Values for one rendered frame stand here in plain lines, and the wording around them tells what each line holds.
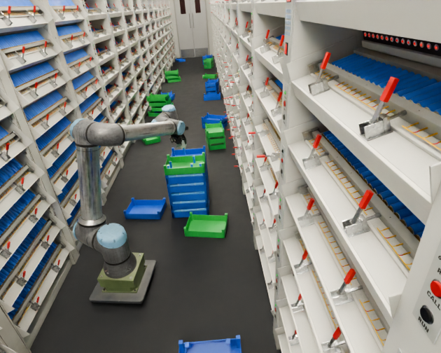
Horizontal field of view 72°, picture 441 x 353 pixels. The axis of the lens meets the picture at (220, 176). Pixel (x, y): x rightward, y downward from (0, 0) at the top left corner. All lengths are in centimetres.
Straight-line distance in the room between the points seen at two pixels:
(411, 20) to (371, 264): 36
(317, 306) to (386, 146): 61
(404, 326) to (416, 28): 37
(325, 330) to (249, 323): 90
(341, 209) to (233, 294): 133
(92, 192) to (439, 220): 162
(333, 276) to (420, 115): 44
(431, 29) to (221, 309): 167
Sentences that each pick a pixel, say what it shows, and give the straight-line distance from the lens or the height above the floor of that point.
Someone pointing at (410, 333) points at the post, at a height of 111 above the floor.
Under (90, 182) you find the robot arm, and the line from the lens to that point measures 176.
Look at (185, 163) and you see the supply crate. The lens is 244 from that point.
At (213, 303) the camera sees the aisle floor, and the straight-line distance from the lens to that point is 189.
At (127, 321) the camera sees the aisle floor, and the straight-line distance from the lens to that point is 193.
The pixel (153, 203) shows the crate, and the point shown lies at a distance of 271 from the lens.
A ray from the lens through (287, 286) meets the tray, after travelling 129.
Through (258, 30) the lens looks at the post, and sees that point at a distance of 159.
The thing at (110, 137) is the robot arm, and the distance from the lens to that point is 160.
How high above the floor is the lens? 149
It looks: 30 degrees down
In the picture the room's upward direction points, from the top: 4 degrees counter-clockwise
